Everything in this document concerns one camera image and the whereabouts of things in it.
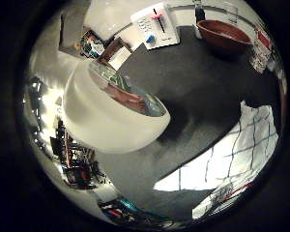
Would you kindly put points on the white grid-pattern cloth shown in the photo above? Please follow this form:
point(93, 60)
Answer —
point(235, 151)

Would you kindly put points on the dark slim bottle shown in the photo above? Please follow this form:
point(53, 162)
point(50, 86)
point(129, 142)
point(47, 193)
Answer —
point(199, 13)

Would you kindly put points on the cluttered electronics workbench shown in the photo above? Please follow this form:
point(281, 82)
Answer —
point(75, 158)

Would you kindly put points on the red and white packet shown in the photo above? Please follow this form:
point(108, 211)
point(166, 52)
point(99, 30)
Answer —
point(262, 48)

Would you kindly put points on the brown cardboard box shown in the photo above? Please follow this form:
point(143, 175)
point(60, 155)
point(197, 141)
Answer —
point(116, 55)

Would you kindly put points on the clear drinking glass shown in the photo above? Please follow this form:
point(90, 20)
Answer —
point(230, 13)

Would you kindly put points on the cluttered shelf unit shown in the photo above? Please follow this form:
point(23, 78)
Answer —
point(92, 45)

